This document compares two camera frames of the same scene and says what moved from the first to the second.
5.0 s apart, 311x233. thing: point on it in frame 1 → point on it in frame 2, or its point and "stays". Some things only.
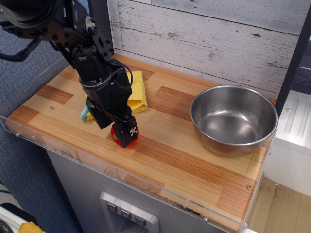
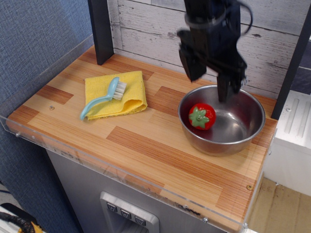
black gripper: [110, 91] → [210, 44]
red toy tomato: [115, 140] → [202, 116]
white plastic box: [288, 160] stays
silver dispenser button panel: [121, 216] stays
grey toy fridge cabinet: [81, 184] stays
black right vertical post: [298, 56] stays
